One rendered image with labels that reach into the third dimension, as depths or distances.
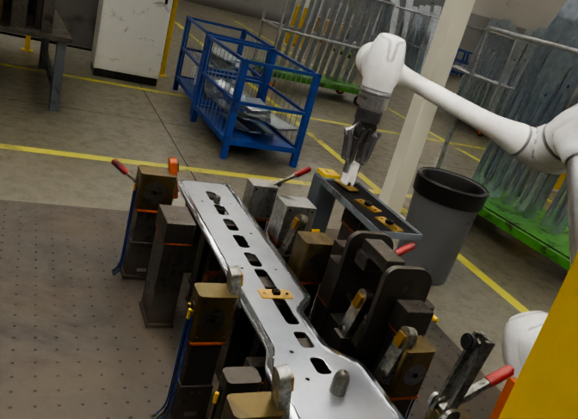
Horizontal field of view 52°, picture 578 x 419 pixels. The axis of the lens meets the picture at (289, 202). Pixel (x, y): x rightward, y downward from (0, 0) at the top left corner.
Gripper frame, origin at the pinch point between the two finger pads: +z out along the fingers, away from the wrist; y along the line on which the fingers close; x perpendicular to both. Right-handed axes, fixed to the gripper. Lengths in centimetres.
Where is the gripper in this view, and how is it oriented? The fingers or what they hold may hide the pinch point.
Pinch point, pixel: (350, 173)
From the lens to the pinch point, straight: 181.0
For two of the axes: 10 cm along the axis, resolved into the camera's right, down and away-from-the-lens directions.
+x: 5.1, 4.2, -7.5
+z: -2.5, 9.1, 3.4
